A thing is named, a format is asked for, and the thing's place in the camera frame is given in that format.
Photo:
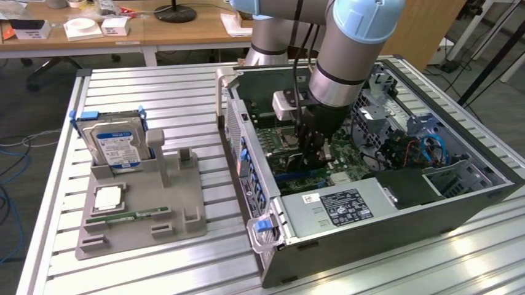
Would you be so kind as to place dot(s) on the grey mug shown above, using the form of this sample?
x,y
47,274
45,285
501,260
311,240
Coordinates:
x,y
56,3

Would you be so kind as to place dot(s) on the wooden desk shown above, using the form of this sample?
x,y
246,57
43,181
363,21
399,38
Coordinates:
x,y
184,33

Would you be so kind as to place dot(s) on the tall metal disk bay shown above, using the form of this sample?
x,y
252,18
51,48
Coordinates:
x,y
381,123

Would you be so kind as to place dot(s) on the green motherboard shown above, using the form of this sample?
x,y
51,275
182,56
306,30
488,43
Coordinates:
x,y
349,153

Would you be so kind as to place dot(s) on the grey power supply unit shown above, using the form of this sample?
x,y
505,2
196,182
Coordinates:
x,y
307,215

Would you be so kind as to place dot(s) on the silver chipset heatsink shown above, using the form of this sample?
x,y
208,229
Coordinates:
x,y
341,179

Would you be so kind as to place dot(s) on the hard disk in blue caddy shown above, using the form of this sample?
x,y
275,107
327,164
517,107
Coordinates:
x,y
115,147

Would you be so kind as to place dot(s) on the blue expansion slot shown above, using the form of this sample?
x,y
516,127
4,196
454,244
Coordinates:
x,y
287,177

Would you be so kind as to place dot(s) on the black office chair base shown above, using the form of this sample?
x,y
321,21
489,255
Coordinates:
x,y
40,70

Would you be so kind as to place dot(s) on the black round lamp base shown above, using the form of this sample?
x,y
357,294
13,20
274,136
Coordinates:
x,y
175,14

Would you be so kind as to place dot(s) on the silver CPU chip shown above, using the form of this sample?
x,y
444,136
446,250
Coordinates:
x,y
108,198

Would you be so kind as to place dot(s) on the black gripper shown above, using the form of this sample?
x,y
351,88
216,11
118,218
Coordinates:
x,y
322,129

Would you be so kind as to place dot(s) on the stack of white papers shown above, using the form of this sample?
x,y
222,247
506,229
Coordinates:
x,y
235,27

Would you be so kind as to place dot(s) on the grey parts rack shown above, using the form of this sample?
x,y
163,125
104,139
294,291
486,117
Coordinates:
x,y
143,196

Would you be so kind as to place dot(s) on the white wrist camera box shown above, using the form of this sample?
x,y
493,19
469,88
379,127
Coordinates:
x,y
283,106

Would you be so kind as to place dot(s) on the white tape roll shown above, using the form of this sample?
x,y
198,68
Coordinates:
x,y
76,3

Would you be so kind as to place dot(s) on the green RAM stick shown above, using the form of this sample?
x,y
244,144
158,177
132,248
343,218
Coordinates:
x,y
123,215

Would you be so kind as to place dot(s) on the wooden cabinet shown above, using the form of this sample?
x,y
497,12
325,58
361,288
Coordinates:
x,y
434,30

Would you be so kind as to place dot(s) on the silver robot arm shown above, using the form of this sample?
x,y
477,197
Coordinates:
x,y
353,61

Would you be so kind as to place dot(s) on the open grey PC case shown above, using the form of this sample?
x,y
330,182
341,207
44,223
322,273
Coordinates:
x,y
369,246

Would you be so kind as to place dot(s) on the white box with black lid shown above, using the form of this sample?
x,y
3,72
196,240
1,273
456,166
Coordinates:
x,y
31,32

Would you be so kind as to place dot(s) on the small white box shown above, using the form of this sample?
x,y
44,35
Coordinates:
x,y
116,27

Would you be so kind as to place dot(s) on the low metal disk bay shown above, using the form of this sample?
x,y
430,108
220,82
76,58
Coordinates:
x,y
460,178

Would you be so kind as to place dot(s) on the CPU socket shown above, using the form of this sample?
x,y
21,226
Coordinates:
x,y
289,138

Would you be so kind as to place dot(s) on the black stand pole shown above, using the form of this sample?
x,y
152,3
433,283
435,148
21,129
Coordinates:
x,y
490,66

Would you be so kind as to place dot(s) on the graphics card with metal bracket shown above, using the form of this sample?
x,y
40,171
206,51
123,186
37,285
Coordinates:
x,y
295,164

